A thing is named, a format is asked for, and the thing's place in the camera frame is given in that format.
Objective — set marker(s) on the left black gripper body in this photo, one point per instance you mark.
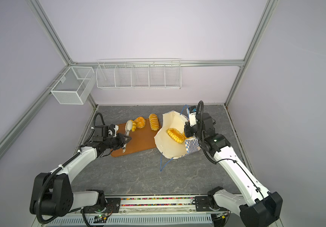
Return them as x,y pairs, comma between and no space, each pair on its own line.
115,143

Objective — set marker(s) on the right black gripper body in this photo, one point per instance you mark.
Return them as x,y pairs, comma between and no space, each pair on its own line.
191,131

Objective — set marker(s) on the metal tongs with white tips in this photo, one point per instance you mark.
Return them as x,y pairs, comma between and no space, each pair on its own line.
127,138

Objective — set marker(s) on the blue checkered paper bag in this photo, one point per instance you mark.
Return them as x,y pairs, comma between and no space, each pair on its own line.
169,149

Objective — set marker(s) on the pale muffin bread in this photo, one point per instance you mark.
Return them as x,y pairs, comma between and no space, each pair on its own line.
140,122

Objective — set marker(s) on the ridged long bread loaf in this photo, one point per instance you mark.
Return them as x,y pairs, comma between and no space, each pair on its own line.
154,122

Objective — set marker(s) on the yellow bread roll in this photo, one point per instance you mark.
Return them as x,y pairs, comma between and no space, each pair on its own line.
134,126

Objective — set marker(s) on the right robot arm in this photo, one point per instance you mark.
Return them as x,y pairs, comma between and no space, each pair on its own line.
257,206

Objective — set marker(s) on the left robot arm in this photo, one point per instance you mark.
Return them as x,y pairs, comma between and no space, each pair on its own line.
52,194

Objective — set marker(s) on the brown plastic tray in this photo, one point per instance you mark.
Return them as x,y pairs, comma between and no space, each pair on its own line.
142,139

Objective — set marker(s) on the white mesh box basket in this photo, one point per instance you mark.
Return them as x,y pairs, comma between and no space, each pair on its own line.
75,85

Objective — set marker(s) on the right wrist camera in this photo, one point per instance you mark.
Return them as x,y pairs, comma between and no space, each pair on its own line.
192,111

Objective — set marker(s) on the white wire shelf basket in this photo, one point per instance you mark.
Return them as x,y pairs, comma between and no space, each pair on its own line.
139,77

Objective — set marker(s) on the aluminium frame post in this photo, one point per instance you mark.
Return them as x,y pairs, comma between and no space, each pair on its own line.
163,61

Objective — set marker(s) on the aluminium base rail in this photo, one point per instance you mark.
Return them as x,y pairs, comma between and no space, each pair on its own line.
162,210

